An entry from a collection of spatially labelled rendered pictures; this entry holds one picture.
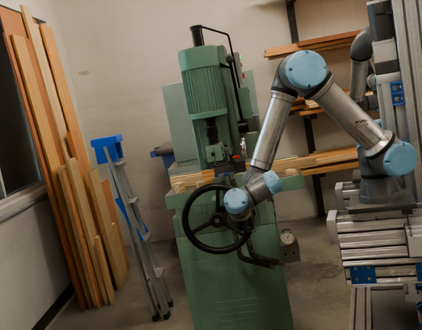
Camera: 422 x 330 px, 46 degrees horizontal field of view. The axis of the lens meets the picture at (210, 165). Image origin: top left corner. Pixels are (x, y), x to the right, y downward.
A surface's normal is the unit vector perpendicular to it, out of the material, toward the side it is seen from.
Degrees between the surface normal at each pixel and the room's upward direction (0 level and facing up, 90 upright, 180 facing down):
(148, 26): 90
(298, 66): 84
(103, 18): 90
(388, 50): 90
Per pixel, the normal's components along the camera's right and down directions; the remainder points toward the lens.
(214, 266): -0.10, 0.15
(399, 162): 0.21, 0.20
